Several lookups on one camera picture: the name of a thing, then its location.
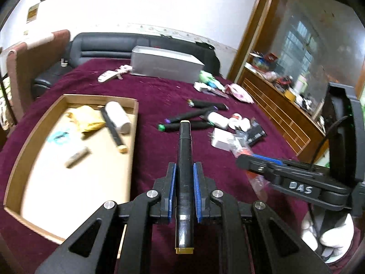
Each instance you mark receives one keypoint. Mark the teal tissue pack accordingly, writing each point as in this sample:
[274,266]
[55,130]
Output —
[59,138]

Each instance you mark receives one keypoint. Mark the white bottle green label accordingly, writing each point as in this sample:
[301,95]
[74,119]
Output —
[217,120]

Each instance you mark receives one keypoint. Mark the green cloth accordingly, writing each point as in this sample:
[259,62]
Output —
[210,80]

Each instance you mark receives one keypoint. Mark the silver sachet packet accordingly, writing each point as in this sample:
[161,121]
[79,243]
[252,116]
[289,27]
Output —
[218,93]

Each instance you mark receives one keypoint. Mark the black leather sofa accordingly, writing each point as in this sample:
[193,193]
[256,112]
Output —
[91,45]

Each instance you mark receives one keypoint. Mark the red item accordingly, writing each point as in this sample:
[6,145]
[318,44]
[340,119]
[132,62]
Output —
[239,147]

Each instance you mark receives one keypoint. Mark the small white charger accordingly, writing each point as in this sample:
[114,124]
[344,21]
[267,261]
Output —
[201,87]

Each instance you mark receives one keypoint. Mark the white key fob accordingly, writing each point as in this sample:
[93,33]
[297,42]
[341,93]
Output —
[109,75]

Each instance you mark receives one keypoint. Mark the yellow cheese cracker packet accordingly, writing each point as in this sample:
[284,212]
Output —
[86,118]

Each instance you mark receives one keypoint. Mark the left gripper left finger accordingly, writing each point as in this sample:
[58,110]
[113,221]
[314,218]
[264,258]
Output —
[168,194]

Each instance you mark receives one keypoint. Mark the black snack packet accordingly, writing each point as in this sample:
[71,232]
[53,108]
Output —
[255,133]

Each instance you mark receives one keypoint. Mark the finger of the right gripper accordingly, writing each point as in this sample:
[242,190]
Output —
[265,158]
[255,165]

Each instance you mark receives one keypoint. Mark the pink cloth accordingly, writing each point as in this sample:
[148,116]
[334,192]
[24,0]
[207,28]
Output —
[239,93]

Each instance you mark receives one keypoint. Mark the black marker purple cap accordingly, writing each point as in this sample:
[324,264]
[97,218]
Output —
[190,114]

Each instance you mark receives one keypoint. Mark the right white gloved hand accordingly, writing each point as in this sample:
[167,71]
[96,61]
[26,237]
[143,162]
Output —
[338,238]

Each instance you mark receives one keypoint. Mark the white power adapter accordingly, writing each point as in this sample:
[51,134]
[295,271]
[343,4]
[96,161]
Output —
[222,139]

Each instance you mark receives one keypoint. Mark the black marker gold cap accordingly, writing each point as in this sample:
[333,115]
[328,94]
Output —
[184,213]

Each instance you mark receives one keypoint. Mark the brown wooden cabinet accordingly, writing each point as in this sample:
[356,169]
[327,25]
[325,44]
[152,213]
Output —
[285,60]

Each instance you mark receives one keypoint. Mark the white bottle red label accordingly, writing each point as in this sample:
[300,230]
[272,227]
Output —
[234,121]

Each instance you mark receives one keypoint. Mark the black marker beige cap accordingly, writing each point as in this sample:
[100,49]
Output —
[121,147]

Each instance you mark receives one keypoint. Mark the maroon armchair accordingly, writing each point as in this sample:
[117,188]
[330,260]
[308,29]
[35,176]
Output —
[27,60]

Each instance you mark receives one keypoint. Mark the black marker yellow cap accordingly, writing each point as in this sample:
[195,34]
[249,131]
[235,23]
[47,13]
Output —
[205,104]

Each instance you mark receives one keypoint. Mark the small white bottle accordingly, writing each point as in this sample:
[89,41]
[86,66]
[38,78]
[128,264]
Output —
[244,124]

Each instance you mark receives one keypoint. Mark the large white bottle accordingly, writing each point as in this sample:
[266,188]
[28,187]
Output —
[118,117]

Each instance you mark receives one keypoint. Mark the cardboard tray box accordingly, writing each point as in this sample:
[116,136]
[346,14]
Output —
[53,189]

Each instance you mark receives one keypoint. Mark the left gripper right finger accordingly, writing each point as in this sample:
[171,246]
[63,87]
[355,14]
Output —
[206,210]

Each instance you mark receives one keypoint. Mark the grey shoe box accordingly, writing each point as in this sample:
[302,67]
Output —
[165,64]

